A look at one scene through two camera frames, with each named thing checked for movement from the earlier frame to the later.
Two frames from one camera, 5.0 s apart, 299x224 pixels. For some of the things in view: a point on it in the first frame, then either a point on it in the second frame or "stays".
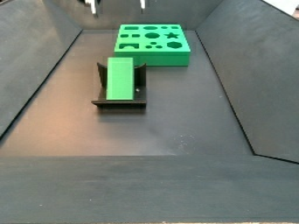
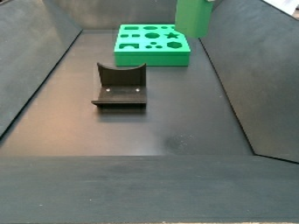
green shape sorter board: (154, 44) stays
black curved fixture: (139, 101) stays
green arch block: (121, 78) → (193, 17)
